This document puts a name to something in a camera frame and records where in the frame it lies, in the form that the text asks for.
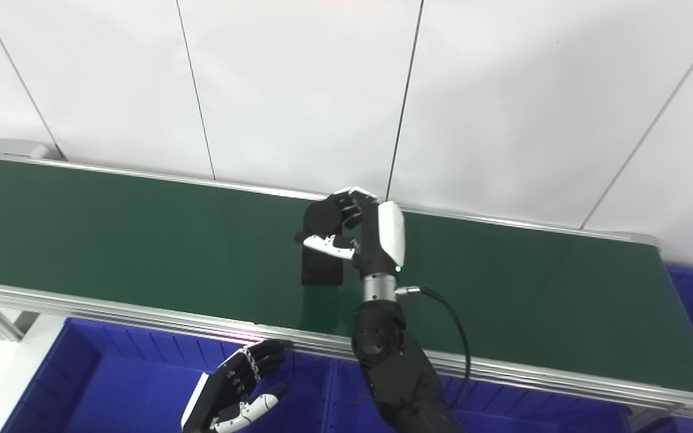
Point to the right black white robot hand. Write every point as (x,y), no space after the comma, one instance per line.
(382,240)

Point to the black cylinder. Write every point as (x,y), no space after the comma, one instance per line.
(322,267)

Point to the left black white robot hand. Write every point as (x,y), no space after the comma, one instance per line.
(226,391)

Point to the green conveyor belt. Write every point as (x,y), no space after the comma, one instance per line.
(533,288)
(12,147)

